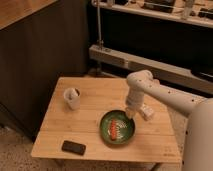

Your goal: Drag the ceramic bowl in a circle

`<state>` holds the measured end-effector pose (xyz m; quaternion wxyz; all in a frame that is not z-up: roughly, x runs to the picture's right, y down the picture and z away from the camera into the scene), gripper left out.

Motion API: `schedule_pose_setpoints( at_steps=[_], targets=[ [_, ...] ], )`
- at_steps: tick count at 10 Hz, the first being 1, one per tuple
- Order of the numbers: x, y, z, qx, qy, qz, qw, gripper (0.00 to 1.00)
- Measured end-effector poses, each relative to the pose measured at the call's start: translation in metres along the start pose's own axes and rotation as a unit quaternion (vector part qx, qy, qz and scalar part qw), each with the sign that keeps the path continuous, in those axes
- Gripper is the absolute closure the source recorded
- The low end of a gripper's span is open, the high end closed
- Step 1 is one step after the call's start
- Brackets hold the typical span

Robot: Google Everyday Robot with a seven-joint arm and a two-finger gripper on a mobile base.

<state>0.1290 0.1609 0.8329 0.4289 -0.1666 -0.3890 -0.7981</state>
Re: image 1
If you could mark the orange carrot toy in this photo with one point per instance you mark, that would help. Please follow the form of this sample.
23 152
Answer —
113 131

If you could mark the metal shelf rack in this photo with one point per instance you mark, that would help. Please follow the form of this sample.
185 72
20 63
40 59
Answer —
172 38

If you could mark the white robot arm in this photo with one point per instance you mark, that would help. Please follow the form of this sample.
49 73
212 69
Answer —
198 147

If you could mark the green ceramic bowl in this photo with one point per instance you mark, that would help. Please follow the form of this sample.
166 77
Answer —
125 127

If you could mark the vertical metal pole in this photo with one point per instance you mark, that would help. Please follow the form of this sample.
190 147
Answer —
100 41

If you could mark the dark wooden cabinet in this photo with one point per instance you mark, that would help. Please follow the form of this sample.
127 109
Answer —
34 53

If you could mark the wooden side table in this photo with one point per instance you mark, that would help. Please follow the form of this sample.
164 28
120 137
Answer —
72 127

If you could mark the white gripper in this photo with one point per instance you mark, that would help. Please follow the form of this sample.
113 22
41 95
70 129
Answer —
133 106

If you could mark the black smartphone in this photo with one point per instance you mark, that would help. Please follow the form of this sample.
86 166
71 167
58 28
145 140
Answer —
70 146

